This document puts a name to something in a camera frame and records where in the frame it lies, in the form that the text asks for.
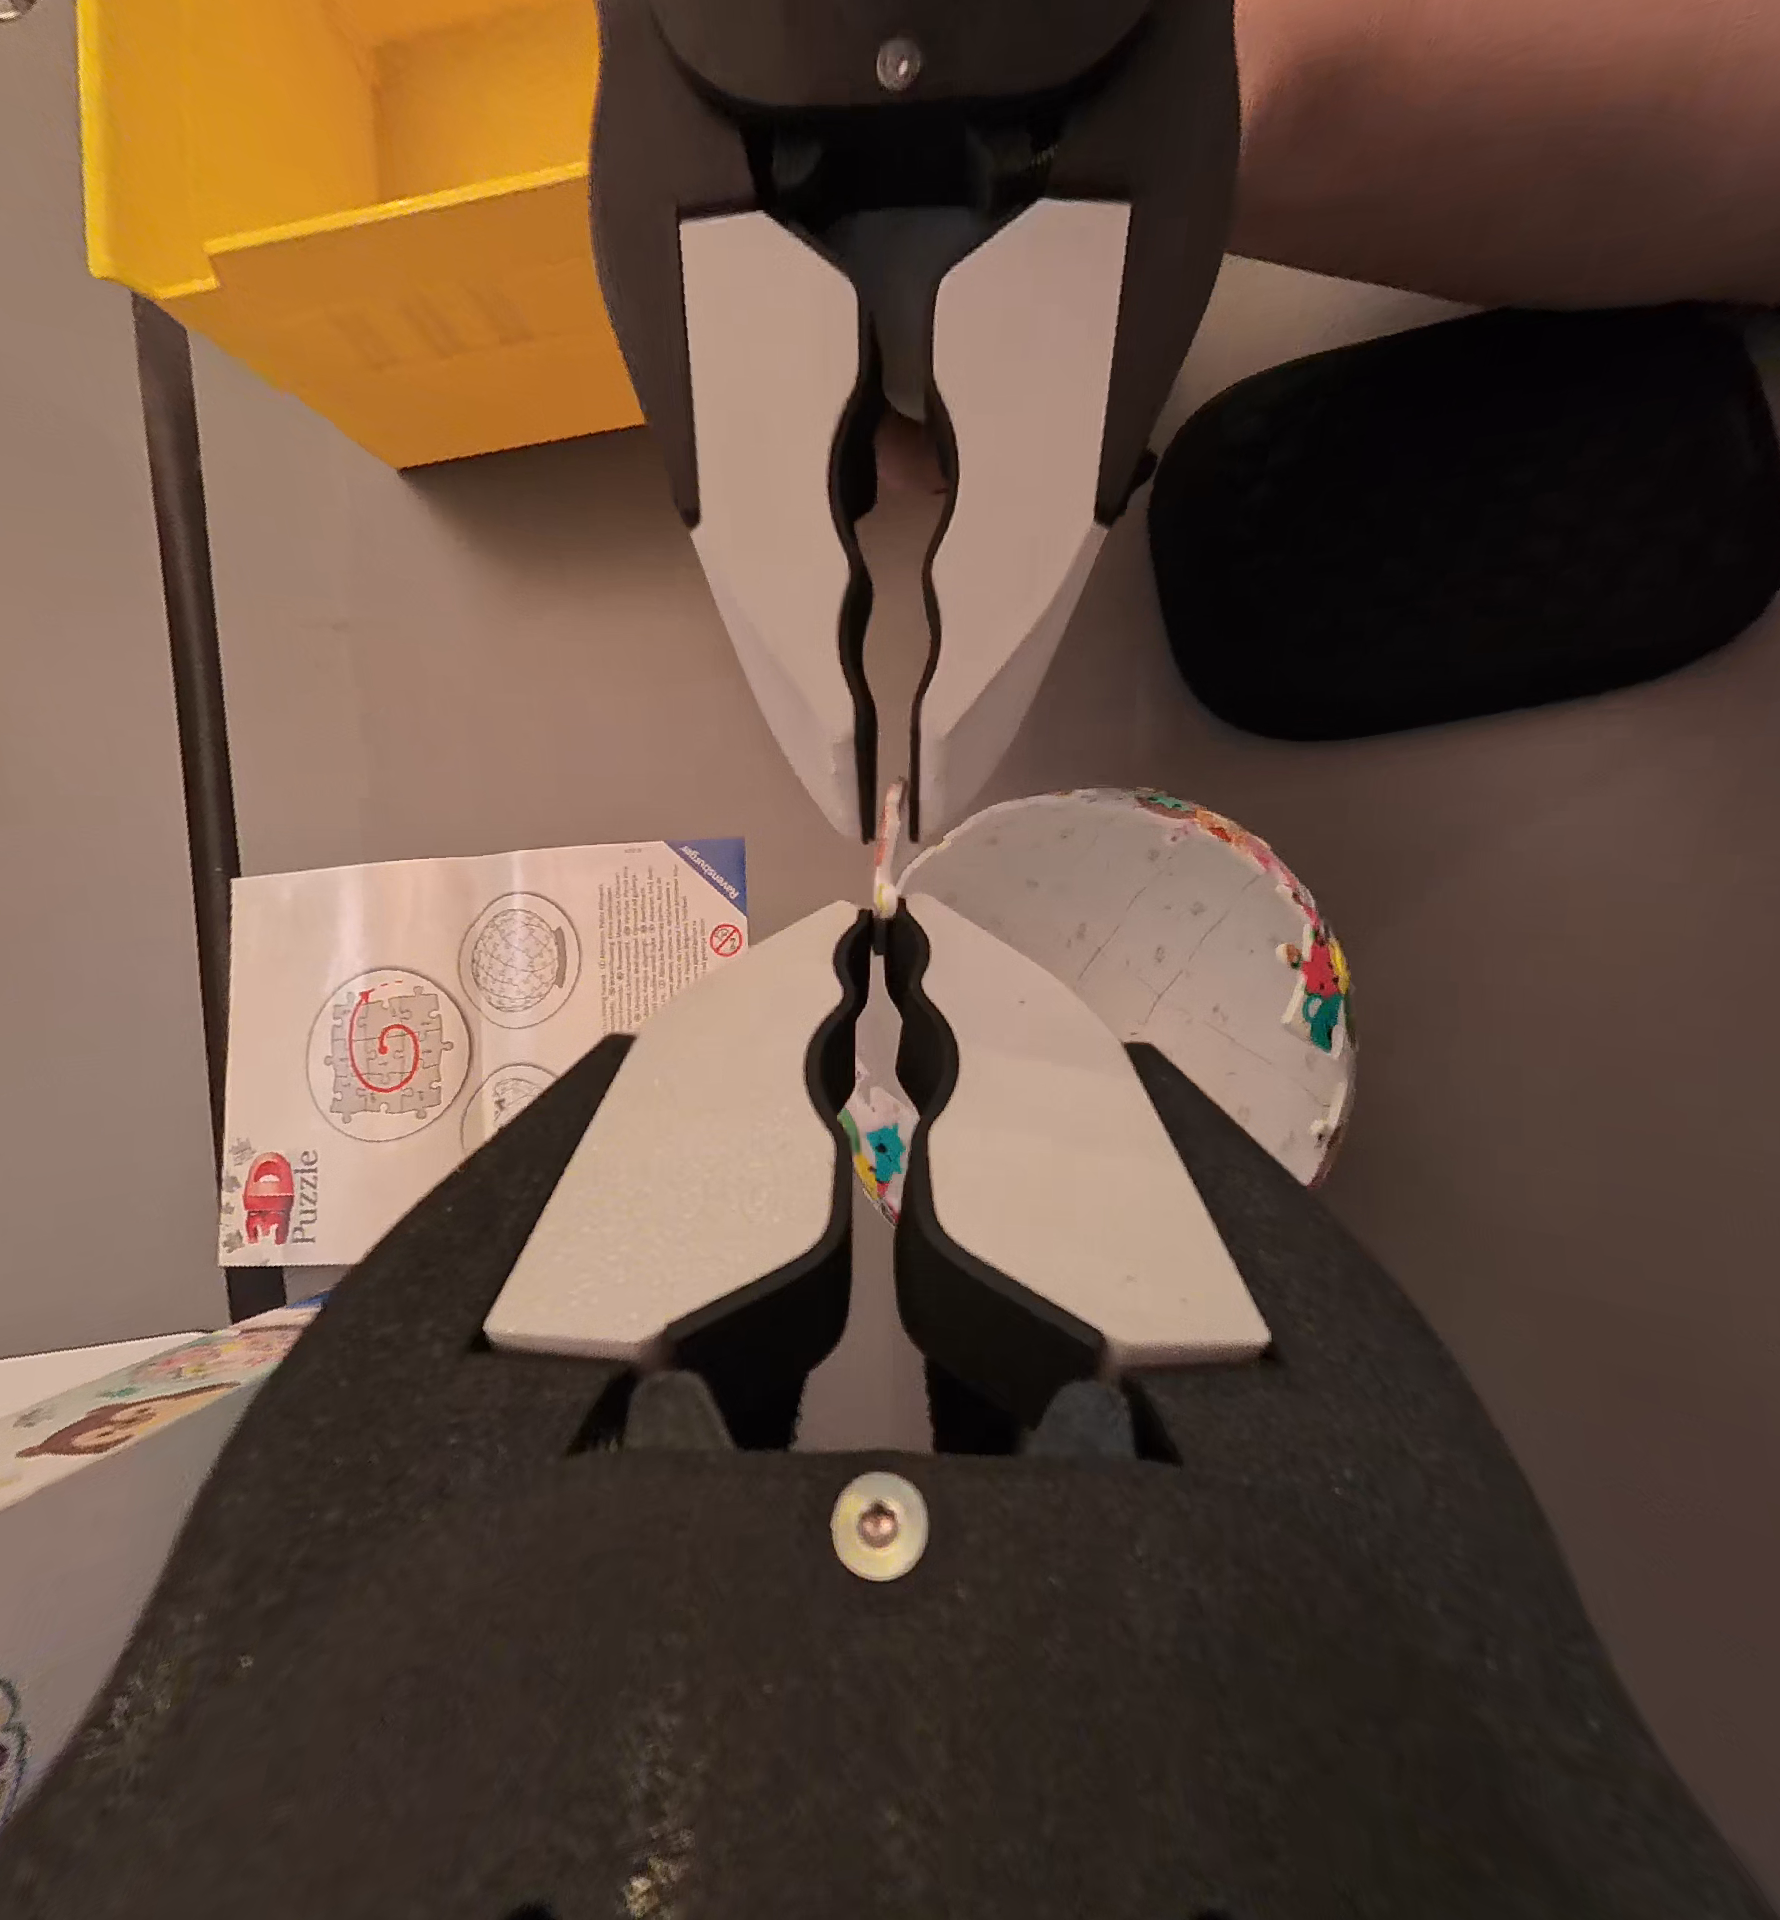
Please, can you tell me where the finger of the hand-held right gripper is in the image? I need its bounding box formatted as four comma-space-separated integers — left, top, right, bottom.
908, 195, 1133, 839
674, 207, 892, 841

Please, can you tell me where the black quilted pad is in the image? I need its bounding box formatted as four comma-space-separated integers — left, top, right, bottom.
1149, 308, 1780, 741

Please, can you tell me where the person's right hand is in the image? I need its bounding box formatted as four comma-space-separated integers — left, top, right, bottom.
872, 417, 963, 493

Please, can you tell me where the person's right forearm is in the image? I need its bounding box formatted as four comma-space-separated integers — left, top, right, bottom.
1227, 0, 1780, 310

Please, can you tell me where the colourful puzzle box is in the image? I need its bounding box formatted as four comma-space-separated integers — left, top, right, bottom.
0, 1297, 337, 1907

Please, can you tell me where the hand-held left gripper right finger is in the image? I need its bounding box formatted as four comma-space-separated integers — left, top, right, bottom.
881, 905, 1274, 1370

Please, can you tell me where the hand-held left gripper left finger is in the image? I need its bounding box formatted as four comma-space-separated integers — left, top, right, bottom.
481, 905, 873, 1370

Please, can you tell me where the colourful puzzle ball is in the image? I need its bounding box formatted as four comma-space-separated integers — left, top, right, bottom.
837, 788, 1360, 1224

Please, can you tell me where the yellow plastic bin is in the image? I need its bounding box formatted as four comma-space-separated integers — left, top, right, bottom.
77, 0, 648, 472

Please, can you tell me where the folded instruction leaflet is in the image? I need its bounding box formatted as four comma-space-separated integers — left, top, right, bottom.
217, 837, 753, 1270

